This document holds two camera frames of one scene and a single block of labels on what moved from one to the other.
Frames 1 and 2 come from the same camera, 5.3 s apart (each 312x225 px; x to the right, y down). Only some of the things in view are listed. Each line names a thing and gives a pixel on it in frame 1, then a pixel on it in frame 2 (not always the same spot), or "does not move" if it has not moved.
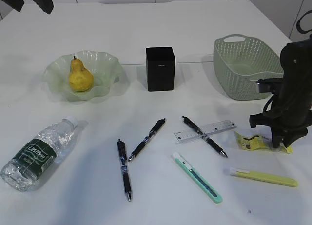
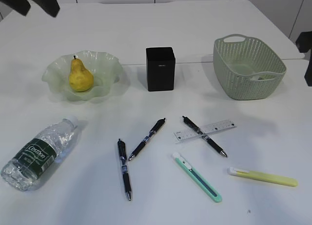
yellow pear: [81, 78] does not move
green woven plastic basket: [238, 66] does not move
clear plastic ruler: [189, 134] does not move
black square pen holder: [161, 64] does not move
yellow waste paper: [256, 142] to [257, 78]
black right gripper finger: [291, 135] to [308, 75]
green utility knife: [207, 187] does not move
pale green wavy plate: [106, 70] does not move
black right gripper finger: [278, 134] to [304, 42]
